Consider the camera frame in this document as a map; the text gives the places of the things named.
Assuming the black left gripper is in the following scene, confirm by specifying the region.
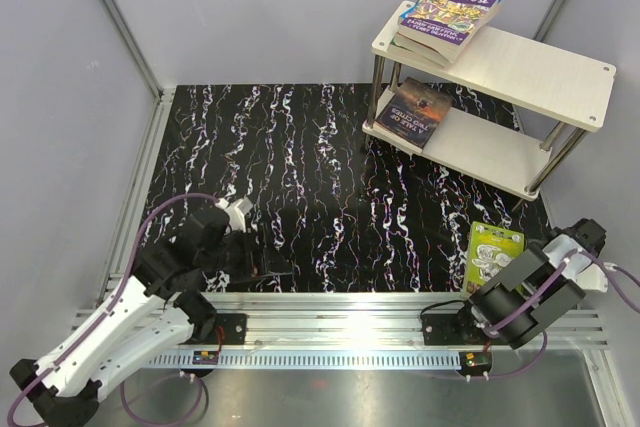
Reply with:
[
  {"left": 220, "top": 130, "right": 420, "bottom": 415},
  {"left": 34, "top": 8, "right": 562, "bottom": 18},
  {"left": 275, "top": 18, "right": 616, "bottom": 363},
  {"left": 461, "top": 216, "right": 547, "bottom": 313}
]
[{"left": 197, "top": 223, "right": 292, "bottom": 283}]

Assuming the dark tale of two cities book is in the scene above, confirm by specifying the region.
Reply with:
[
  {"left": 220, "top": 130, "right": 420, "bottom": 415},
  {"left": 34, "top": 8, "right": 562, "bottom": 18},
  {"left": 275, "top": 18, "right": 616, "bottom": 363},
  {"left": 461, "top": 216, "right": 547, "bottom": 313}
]
[{"left": 374, "top": 77, "right": 453, "bottom": 153}]

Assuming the lime green treehouse book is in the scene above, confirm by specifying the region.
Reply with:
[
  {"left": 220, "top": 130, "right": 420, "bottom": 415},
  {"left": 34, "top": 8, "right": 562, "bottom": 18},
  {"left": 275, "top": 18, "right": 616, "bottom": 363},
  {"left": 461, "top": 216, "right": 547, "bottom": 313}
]
[{"left": 463, "top": 221, "right": 526, "bottom": 296}]

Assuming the orange 78-storey treehouse book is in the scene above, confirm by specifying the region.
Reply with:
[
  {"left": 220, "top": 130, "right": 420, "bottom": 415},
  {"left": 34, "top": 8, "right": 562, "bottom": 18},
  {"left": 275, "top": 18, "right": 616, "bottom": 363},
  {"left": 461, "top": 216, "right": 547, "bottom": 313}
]
[{"left": 388, "top": 33, "right": 451, "bottom": 66}]

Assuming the purple treehouse book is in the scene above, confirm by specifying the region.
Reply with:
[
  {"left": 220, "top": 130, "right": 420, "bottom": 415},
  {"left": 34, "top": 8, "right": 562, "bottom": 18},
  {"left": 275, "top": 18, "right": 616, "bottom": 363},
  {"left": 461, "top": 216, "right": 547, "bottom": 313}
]
[{"left": 398, "top": 0, "right": 504, "bottom": 63}]

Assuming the green 104-storey treehouse book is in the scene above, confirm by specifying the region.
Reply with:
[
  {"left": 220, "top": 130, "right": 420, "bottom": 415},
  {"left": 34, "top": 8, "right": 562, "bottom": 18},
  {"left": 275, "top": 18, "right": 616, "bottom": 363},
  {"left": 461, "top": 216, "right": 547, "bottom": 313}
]
[{"left": 389, "top": 0, "right": 456, "bottom": 66}]

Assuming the blue 26-storey treehouse book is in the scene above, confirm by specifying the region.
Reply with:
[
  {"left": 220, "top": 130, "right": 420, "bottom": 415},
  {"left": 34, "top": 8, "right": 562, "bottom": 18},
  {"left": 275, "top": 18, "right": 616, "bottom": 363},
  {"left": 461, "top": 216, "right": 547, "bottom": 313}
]
[{"left": 398, "top": 0, "right": 431, "bottom": 29}]

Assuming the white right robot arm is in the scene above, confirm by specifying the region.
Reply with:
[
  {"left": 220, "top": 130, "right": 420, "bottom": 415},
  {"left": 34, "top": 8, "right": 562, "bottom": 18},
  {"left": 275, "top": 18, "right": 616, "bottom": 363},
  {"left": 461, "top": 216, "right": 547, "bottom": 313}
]
[{"left": 452, "top": 218, "right": 606, "bottom": 350}]

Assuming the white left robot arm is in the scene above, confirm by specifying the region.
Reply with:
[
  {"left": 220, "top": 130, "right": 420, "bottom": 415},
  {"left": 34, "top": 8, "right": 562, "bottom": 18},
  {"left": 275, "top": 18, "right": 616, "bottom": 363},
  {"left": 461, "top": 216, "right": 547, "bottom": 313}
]
[{"left": 7, "top": 202, "right": 292, "bottom": 426}]

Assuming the black marble pattern mat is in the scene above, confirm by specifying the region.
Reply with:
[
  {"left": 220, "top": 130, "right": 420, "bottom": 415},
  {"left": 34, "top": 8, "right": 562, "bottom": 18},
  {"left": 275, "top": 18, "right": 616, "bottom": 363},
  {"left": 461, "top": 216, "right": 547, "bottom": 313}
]
[{"left": 146, "top": 84, "right": 550, "bottom": 292}]

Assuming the white two-tier shelf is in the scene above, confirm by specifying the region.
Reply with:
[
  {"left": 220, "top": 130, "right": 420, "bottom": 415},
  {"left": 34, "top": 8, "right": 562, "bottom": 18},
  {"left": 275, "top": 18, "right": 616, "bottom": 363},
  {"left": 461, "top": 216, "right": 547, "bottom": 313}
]
[{"left": 362, "top": 0, "right": 616, "bottom": 201}]

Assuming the aluminium mounting rail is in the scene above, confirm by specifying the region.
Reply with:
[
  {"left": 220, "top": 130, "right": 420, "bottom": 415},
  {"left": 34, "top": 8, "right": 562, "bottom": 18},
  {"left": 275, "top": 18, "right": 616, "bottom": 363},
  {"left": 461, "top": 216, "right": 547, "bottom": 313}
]
[{"left": 64, "top": 291, "right": 609, "bottom": 354}]

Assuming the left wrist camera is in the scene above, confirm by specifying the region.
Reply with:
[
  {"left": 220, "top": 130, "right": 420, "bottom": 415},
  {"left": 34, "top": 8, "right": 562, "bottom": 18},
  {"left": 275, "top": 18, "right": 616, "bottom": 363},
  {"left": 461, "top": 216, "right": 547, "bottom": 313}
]
[{"left": 216, "top": 197, "right": 253, "bottom": 232}]

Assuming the white slotted cable duct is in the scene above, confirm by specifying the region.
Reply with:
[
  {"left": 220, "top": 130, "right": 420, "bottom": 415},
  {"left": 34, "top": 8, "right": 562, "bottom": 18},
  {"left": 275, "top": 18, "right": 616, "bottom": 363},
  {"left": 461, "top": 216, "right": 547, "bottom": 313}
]
[{"left": 147, "top": 349, "right": 461, "bottom": 371}]

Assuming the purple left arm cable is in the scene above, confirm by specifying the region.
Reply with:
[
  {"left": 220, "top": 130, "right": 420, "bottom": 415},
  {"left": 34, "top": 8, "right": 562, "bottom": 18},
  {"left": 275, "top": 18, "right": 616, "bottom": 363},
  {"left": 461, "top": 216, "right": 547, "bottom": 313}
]
[{"left": 10, "top": 193, "right": 226, "bottom": 426}]

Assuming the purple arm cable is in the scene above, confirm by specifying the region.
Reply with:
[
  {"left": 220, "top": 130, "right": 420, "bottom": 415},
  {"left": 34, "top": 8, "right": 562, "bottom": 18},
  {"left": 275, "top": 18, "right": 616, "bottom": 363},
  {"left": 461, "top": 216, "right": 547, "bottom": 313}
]
[
  {"left": 10, "top": 193, "right": 226, "bottom": 426},
  {"left": 482, "top": 251, "right": 640, "bottom": 378}
]

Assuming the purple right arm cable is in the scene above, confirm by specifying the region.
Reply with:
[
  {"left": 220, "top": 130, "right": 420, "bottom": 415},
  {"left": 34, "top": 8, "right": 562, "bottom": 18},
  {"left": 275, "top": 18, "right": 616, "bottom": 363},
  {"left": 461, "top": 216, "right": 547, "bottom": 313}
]
[{"left": 482, "top": 251, "right": 640, "bottom": 378}]

